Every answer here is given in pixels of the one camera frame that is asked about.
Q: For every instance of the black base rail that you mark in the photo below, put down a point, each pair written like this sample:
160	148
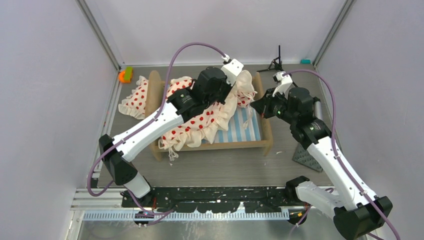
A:
266	203

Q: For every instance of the strawberry print small pillow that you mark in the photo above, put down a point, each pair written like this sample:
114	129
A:
134	105

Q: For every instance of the wooden pet bed frame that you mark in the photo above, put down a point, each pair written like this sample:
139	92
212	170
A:
154	98

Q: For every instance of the strawberry print ruffled blanket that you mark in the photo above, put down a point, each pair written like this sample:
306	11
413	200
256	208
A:
213	113

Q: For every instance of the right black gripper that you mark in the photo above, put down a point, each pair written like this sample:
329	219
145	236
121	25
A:
262	105

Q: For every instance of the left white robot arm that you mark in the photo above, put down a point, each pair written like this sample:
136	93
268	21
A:
118	152

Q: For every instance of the black tripod stand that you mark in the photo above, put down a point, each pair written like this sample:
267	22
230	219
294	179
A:
300	79

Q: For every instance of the teal small block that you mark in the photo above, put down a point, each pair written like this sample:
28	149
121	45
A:
305	61

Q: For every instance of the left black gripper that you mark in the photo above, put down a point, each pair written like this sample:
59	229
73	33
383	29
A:
228	88

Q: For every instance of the black perforated pad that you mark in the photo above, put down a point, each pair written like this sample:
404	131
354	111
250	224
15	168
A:
302	157

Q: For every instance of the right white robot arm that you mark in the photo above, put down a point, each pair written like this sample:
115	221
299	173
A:
356	210

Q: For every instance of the blue striped mattress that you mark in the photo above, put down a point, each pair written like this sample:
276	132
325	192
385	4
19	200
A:
242	127

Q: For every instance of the orange green toy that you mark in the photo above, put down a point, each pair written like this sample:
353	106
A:
126	75

